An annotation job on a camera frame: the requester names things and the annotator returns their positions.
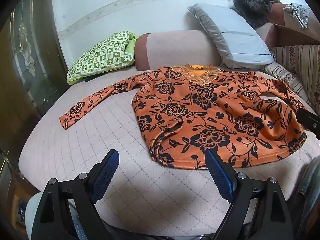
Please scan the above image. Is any black furry garment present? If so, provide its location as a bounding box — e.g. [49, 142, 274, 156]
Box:
[233, 0, 273, 29]

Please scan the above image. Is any striped beige cushion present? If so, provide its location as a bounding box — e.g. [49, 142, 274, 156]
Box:
[262, 44, 320, 108]

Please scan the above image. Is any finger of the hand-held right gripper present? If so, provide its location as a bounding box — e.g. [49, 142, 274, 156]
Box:
[296, 108, 320, 139]

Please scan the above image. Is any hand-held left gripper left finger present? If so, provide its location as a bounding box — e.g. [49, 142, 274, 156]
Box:
[31, 149, 120, 240]

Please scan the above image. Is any green checkered folded quilt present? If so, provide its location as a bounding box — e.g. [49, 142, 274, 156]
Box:
[67, 31, 139, 85]

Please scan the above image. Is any person's jeans leg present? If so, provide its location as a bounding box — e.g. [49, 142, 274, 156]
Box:
[296, 155, 320, 240]

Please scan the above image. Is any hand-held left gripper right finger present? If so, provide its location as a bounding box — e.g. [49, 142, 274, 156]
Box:
[204, 149, 295, 240]

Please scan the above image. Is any grey patterned cloth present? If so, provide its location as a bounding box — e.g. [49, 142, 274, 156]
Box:
[282, 2, 312, 29]

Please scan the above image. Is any pink covered bolster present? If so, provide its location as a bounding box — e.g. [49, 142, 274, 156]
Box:
[134, 30, 222, 72]

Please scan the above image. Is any brown headboard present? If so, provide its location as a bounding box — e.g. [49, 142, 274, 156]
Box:
[264, 2, 320, 48]

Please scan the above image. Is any grey pillow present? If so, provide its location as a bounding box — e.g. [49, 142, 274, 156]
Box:
[187, 3, 275, 68]

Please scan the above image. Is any white rounded object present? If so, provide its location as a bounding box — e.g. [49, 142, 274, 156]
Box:
[24, 192, 50, 240]

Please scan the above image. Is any wooden door with glass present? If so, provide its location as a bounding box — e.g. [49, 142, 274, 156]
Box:
[0, 0, 68, 173]

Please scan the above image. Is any orange floral long-sleeve shirt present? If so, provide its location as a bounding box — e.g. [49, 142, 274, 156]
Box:
[59, 64, 307, 170]

